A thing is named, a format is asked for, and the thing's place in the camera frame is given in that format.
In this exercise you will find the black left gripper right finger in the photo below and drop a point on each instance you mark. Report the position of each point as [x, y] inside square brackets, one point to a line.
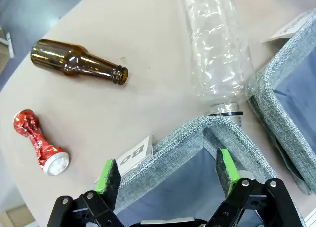
[225, 170]

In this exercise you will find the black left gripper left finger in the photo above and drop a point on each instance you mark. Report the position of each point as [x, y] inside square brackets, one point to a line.
[108, 180]

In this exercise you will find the crushed red soda can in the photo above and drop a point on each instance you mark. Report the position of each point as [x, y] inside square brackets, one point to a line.
[39, 143]

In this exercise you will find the grey fabric basket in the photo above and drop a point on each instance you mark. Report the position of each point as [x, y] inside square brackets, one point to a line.
[281, 93]

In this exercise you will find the white bottle label card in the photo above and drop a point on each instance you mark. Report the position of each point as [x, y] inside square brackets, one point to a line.
[134, 154]

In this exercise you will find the grey fabric bin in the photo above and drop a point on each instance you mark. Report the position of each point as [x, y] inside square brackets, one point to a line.
[177, 150]

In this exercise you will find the large clear plastic bottle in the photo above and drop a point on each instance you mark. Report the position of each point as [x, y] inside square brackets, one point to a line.
[217, 51]

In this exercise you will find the brown glass beer bottle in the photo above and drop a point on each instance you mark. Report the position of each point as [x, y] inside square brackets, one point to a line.
[74, 60]

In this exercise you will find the white chair base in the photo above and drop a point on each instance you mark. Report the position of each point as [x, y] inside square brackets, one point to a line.
[8, 43]

